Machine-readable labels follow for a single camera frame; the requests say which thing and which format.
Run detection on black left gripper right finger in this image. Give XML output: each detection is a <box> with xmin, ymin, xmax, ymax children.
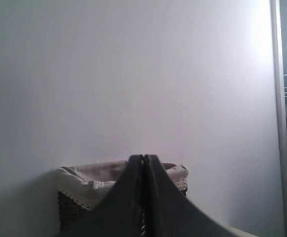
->
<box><xmin>143</xmin><ymin>155</ymin><xmax>238</xmax><ymax>237</ymax></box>

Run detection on dark brown wicker basket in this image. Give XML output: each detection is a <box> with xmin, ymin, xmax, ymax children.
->
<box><xmin>58</xmin><ymin>187</ymin><xmax>142</xmax><ymax>237</ymax></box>

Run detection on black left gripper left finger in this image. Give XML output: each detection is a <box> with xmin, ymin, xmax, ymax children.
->
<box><xmin>62</xmin><ymin>155</ymin><xmax>144</xmax><ymax>237</ymax></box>

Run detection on beige lace basket liner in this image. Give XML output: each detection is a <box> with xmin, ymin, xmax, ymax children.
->
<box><xmin>56</xmin><ymin>159</ymin><xmax>189</xmax><ymax>211</ymax></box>

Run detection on white door frame post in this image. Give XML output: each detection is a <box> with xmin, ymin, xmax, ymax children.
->
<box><xmin>270</xmin><ymin>0</ymin><xmax>287</xmax><ymax>237</ymax></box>

